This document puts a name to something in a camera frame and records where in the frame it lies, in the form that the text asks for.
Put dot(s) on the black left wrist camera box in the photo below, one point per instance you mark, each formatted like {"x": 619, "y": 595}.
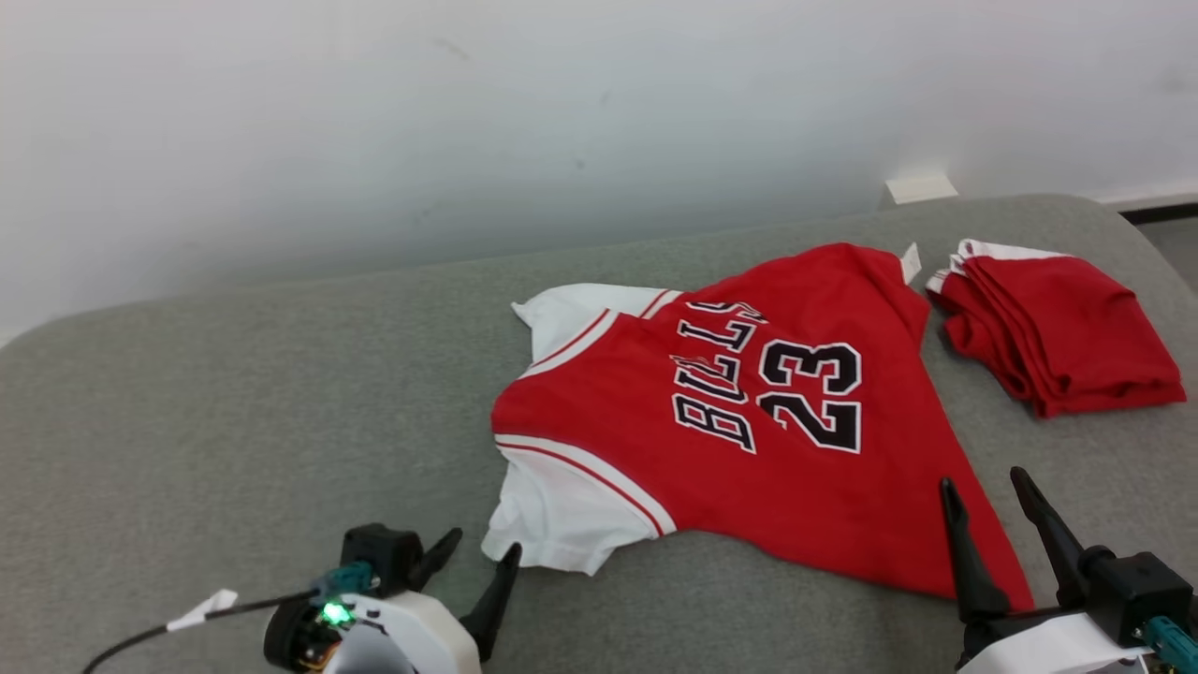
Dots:
{"x": 379, "y": 557}

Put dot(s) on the black skirting strip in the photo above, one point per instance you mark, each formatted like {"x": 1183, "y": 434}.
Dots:
{"x": 1161, "y": 212}

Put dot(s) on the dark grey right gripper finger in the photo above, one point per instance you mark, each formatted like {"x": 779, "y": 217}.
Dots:
{"x": 969, "y": 562}
{"x": 1053, "y": 538}

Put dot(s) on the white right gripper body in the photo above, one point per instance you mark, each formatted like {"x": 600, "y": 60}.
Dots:
{"x": 1039, "y": 651}

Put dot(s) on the red jersey with white sleeves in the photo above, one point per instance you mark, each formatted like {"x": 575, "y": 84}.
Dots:
{"x": 749, "y": 468}

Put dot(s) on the grey fabric sofa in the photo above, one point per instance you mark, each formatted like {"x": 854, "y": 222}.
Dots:
{"x": 281, "y": 421}

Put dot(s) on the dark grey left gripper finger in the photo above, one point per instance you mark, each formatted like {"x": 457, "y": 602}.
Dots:
{"x": 494, "y": 608}
{"x": 435, "y": 560}

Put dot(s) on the red shorts with white stripes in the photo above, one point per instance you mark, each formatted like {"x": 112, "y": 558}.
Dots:
{"x": 1058, "y": 328}

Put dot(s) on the white wall plate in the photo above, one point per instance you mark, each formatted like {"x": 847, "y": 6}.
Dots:
{"x": 922, "y": 188}

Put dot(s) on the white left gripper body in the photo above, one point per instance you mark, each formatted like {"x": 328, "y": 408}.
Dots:
{"x": 412, "y": 641}

